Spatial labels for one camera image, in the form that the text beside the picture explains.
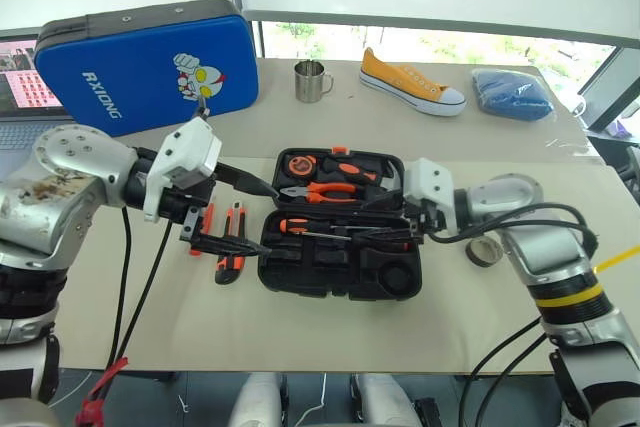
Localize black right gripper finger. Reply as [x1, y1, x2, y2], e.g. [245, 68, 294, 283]
[349, 226, 417, 250]
[359, 187, 408, 211]

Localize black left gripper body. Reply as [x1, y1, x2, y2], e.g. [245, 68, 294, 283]
[159, 165, 221, 245]

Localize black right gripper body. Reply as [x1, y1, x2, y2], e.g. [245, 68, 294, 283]
[403, 197, 448, 236]

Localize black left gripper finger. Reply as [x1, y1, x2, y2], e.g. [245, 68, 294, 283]
[215, 162, 281, 199]
[191, 232, 274, 261]

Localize orange black utility knife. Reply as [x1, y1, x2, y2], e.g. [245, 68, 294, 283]
[214, 200, 248, 285]

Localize small orange tool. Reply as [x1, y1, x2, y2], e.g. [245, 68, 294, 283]
[189, 202, 217, 256]

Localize black plastic tool case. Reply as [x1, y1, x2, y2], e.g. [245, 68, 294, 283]
[256, 145, 424, 301]

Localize thick orange black screwdriver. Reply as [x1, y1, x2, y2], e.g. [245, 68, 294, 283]
[322, 158, 379, 184]

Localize orange black tape measure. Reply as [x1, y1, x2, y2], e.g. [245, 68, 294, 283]
[285, 154, 317, 179]

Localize slim orange black screwdriver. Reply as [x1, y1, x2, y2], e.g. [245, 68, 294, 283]
[278, 217, 352, 240]

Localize grey tape roll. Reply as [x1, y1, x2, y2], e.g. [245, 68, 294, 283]
[464, 237, 503, 268]

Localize yellow canvas sneaker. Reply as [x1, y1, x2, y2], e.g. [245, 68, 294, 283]
[358, 46, 468, 118]

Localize stainless steel mug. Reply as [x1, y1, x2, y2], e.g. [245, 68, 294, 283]
[292, 59, 336, 104]

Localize blue cloth in plastic bag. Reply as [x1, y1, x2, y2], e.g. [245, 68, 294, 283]
[470, 66, 557, 123]

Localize white rounded shell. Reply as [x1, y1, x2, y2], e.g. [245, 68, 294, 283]
[229, 371, 284, 427]
[349, 371, 419, 427]

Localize open laptop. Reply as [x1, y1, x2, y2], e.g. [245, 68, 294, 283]
[0, 34, 77, 168]

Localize dark computer monitor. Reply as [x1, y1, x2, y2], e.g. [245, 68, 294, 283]
[578, 45, 640, 132]

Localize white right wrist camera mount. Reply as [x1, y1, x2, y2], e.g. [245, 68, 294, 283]
[403, 157, 460, 237]

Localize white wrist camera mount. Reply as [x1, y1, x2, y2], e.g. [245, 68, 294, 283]
[403, 157, 460, 237]
[143, 116, 223, 224]

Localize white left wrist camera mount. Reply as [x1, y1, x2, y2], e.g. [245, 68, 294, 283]
[143, 116, 223, 224]

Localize orange handled pliers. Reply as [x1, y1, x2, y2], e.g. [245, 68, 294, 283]
[278, 180, 359, 206]

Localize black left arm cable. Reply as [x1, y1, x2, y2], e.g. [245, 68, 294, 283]
[114, 219, 174, 364]
[110, 205, 133, 364]

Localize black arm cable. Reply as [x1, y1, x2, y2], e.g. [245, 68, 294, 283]
[456, 315, 552, 427]
[114, 219, 174, 364]
[110, 205, 133, 364]

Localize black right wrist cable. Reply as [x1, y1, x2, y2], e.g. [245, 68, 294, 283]
[429, 202, 600, 261]

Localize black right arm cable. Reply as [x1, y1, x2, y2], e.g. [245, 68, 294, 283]
[456, 315, 552, 427]

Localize yellow cord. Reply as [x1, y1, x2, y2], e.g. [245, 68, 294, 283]
[593, 253, 640, 274]

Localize red cable tie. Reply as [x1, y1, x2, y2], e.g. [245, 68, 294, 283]
[74, 355, 131, 427]

